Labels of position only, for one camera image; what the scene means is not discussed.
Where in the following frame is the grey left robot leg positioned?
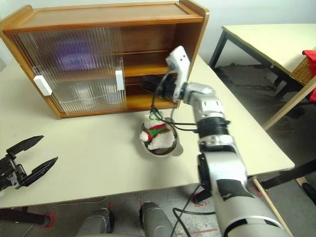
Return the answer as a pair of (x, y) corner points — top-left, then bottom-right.
(83, 207), (116, 237)

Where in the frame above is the grey right robot leg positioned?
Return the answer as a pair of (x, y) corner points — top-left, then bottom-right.
(138, 201), (178, 237)

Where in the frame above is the thin black loose cable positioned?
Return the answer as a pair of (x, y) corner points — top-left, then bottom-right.
(172, 184), (216, 237)

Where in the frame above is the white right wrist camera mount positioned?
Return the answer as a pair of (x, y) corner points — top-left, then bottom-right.
(165, 45), (191, 102)

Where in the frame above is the wicker basket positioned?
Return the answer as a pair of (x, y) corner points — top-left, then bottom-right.
(291, 55), (316, 87)

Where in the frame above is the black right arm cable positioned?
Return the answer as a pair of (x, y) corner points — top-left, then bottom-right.
(150, 69), (202, 134)

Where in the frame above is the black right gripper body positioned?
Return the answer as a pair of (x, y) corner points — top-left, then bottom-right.
(158, 73), (180, 101)

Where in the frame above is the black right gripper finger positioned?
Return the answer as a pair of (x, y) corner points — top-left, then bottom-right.
(143, 76), (162, 86)
(139, 83), (161, 94)

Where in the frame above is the red cloth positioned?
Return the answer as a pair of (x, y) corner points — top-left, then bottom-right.
(302, 49), (316, 102)

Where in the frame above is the grey robot leg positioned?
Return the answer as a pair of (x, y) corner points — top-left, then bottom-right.
(83, 207), (116, 237)
(138, 201), (178, 237)

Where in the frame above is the ribbed glass sliding door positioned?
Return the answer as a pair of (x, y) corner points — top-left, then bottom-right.
(8, 29), (117, 116)
(32, 26), (128, 115)

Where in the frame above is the beige table with black legs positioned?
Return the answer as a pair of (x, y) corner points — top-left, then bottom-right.
(209, 24), (316, 131)

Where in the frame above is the metal bowl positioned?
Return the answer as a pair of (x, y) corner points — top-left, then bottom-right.
(140, 120), (185, 158)

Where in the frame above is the white plush toy red scarf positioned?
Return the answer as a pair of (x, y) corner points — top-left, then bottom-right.
(139, 108), (176, 151)

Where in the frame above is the white door handle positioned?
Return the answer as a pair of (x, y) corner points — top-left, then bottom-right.
(33, 75), (53, 96)
(115, 70), (125, 91)

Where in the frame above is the wooden cabinet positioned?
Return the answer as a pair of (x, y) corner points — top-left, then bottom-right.
(0, 0), (210, 119)

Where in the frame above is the wooden stick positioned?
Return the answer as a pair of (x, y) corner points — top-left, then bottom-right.
(251, 177), (294, 237)

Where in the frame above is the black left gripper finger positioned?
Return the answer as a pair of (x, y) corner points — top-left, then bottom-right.
(6, 135), (44, 158)
(23, 157), (59, 187)

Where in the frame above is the purple tissue pack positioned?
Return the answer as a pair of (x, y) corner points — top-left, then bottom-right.
(53, 40), (99, 72)

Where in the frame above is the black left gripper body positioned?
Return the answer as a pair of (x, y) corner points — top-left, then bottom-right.
(0, 154), (28, 192)

